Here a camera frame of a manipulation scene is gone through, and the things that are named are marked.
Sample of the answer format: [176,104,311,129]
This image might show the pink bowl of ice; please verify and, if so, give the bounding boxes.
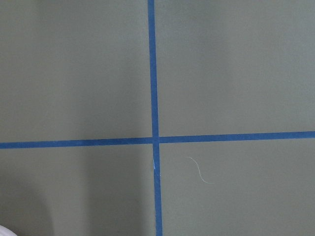
[0,225,17,236]

